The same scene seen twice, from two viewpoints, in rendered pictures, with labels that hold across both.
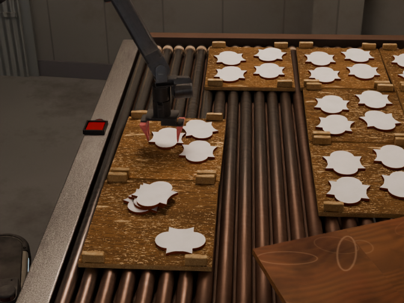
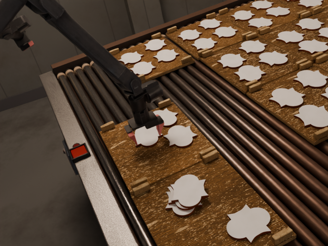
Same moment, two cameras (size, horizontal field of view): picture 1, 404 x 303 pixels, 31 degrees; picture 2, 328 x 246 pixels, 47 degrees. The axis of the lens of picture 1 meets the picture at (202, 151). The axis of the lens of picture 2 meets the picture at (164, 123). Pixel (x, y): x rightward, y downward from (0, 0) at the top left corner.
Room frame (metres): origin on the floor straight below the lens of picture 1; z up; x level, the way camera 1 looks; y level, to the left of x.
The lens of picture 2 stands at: (0.99, 0.46, 1.86)
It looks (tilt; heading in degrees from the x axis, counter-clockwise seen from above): 36 degrees down; 340
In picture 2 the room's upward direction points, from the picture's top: 13 degrees counter-clockwise
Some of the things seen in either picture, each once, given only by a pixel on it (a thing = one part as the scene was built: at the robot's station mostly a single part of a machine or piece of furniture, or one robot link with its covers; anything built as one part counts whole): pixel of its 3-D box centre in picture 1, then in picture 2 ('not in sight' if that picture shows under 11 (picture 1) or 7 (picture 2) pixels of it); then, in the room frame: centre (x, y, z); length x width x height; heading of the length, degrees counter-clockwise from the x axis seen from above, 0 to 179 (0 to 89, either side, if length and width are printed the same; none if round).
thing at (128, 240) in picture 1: (154, 220); (205, 214); (1.68, 0.14, 0.93); 0.41 x 0.35 x 0.02; 176
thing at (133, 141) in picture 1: (170, 148); (154, 142); (2.10, 0.10, 0.93); 0.41 x 0.35 x 0.02; 175
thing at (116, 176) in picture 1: (117, 177); (141, 189); (1.89, 0.26, 0.95); 0.06 x 0.02 x 0.03; 86
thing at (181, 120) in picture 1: (173, 128); (153, 127); (2.09, 0.09, 1.00); 0.07 x 0.07 x 0.09; 84
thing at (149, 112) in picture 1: (162, 109); (141, 115); (2.09, 0.13, 1.08); 0.10 x 0.07 x 0.07; 84
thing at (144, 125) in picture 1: (152, 128); (137, 133); (2.10, 0.16, 1.00); 0.07 x 0.07 x 0.09; 84
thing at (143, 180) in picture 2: (120, 172); (139, 183); (1.91, 0.25, 0.95); 0.06 x 0.02 x 0.03; 85
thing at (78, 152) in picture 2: (95, 127); (79, 153); (2.26, 0.37, 0.92); 0.06 x 0.06 x 0.01; 86
